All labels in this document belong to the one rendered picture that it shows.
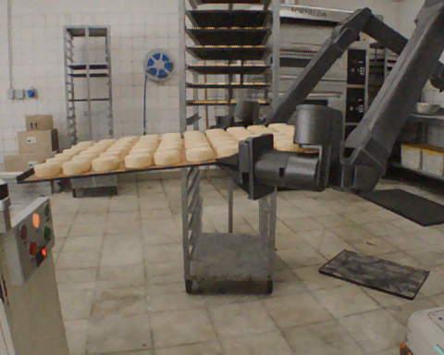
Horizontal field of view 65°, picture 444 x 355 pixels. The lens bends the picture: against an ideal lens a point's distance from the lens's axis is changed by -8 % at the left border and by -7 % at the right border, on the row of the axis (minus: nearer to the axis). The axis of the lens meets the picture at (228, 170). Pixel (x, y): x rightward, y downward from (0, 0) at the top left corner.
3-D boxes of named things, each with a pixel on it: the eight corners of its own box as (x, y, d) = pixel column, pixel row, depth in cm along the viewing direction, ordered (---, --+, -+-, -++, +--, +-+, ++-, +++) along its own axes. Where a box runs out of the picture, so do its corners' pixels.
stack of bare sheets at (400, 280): (318, 272, 232) (318, 268, 231) (345, 251, 261) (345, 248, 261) (412, 300, 193) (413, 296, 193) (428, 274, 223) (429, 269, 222)
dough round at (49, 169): (30, 177, 66) (28, 166, 66) (50, 171, 70) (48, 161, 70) (47, 178, 64) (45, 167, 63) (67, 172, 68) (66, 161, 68)
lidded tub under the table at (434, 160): (417, 169, 432) (419, 148, 427) (445, 167, 443) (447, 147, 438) (440, 177, 395) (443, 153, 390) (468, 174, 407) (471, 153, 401)
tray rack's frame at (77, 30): (76, 182, 450) (67, 34, 414) (117, 179, 465) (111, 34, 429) (70, 196, 390) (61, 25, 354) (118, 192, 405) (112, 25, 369)
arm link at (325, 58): (361, 35, 103) (349, 36, 113) (346, 22, 101) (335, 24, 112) (269, 150, 113) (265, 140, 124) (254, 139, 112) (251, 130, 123)
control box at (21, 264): (9, 286, 76) (-1, 226, 73) (44, 244, 99) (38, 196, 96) (25, 286, 76) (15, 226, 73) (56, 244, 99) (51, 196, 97)
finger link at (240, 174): (205, 179, 66) (249, 186, 60) (203, 138, 64) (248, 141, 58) (229, 171, 71) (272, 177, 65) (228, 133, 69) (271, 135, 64)
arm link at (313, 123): (376, 190, 54) (346, 185, 63) (383, 113, 54) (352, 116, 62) (302, 185, 52) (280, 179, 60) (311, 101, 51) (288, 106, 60)
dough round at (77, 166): (57, 175, 66) (56, 164, 66) (78, 168, 71) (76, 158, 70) (76, 176, 64) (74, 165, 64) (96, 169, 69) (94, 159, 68)
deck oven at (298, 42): (249, 201, 392) (250, 0, 351) (222, 176, 506) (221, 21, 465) (375, 189, 429) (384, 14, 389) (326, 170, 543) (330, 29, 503)
